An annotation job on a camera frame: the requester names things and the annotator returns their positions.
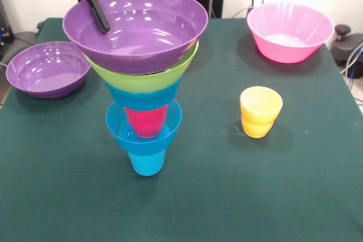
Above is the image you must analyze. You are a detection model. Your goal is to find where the pink plastic bowl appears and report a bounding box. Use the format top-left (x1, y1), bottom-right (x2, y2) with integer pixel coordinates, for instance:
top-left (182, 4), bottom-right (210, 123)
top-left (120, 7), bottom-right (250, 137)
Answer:
top-left (246, 2), bottom-right (335, 64)

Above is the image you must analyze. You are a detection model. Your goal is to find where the bundle of light cables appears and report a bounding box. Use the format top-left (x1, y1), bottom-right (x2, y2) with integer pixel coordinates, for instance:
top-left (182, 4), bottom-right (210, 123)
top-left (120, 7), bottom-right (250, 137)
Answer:
top-left (340, 42), bottom-right (363, 105)

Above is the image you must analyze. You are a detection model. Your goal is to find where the dark green tablecloth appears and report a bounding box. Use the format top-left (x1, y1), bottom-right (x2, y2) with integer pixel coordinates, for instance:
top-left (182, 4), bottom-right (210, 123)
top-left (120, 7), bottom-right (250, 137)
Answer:
top-left (0, 16), bottom-right (363, 242)

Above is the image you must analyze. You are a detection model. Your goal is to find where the purple plastic bowl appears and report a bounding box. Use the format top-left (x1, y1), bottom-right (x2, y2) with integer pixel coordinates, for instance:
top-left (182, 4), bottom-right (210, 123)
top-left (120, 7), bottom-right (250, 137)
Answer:
top-left (5, 41), bottom-right (92, 100)
top-left (62, 0), bottom-right (209, 75)

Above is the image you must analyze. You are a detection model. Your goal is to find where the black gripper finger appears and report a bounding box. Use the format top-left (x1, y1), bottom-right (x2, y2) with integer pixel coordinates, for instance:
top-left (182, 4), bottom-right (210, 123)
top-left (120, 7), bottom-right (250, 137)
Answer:
top-left (76, 0), bottom-right (111, 33)

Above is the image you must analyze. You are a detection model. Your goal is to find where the grey rounded base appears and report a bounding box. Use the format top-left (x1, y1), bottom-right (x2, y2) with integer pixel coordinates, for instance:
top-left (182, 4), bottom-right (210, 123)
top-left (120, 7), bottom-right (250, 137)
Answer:
top-left (11, 31), bottom-right (39, 53)

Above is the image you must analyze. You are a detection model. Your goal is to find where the black equipment box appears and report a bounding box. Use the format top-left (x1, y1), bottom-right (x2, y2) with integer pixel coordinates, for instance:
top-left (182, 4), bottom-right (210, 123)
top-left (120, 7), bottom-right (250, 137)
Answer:
top-left (0, 0), bottom-right (15, 58)

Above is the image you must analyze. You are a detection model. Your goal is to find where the black clamp with knob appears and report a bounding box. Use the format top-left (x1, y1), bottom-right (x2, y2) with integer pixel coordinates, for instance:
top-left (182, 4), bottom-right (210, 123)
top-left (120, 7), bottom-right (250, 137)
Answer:
top-left (330, 24), bottom-right (363, 66)

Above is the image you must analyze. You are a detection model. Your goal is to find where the blue plastic cup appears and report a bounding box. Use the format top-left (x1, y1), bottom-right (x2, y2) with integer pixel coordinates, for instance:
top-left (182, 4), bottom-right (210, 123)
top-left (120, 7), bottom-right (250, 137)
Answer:
top-left (126, 150), bottom-right (166, 176)

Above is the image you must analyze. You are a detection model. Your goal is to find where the red plastic cup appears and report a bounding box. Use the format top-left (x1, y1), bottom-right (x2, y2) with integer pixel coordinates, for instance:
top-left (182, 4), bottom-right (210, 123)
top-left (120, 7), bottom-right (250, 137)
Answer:
top-left (123, 104), bottom-right (168, 138)

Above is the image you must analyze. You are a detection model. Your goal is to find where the green plastic bowl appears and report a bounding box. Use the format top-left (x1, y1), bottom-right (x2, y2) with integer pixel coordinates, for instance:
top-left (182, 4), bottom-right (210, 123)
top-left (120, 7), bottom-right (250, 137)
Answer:
top-left (83, 40), bottom-right (200, 93)

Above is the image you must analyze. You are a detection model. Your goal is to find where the small blue plastic bowl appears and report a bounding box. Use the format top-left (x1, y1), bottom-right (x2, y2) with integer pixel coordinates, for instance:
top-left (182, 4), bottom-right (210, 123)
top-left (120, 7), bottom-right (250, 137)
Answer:
top-left (105, 99), bottom-right (182, 154)
top-left (104, 77), bottom-right (179, 110)

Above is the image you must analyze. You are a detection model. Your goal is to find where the yellow plastic cup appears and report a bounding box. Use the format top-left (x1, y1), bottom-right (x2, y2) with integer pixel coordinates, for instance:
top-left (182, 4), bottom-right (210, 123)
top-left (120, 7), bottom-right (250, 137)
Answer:
top-left (240, 86), bottom-right (284, 139)

